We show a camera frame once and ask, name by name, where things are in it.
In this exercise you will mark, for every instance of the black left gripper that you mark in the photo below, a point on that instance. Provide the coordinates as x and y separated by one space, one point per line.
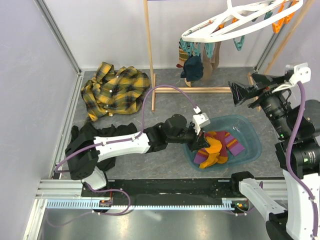
197 143

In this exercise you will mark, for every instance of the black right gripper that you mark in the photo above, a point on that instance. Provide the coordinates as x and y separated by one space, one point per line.
240 92

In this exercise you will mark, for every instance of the mustard yellow sock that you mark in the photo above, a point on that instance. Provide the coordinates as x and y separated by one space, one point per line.
212 159
215 146

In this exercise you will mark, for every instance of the maroon purple striped sock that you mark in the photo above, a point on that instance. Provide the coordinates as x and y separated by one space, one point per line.
229 144
201 156

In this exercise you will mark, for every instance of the white oval clip hanger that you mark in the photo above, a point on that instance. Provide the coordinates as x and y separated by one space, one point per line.
241 20

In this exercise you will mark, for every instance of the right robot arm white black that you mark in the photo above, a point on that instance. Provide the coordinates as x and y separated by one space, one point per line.
296 120

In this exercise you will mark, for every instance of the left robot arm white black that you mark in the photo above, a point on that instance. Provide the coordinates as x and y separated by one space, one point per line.
92 151

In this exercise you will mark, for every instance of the teal plastic tub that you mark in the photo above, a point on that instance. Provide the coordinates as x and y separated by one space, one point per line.
241 128

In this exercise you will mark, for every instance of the maroon beige striped sock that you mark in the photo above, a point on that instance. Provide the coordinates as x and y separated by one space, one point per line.
182 56
210 64

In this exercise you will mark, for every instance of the navy blue sock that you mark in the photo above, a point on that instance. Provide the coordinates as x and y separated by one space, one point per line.
192 69

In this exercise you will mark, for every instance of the wooden clothes rack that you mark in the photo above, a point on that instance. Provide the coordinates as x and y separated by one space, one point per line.
275 46

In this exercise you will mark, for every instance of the yellow plaid shirt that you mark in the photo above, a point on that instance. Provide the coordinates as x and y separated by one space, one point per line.
112 91

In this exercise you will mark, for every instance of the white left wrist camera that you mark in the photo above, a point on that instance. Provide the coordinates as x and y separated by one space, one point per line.
199 119

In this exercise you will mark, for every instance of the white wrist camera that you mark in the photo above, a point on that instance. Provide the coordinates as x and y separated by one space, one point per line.
294 73
199 119

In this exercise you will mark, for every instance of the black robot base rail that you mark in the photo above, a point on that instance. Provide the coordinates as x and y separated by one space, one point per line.
185 191

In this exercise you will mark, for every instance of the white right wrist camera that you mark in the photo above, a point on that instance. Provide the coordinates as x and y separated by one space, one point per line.
294 73

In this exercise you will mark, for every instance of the white slotted cable duct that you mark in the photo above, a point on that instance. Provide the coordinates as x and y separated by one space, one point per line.
90 204

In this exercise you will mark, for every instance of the aluminium corner post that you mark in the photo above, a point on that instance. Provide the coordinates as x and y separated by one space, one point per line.
46 13

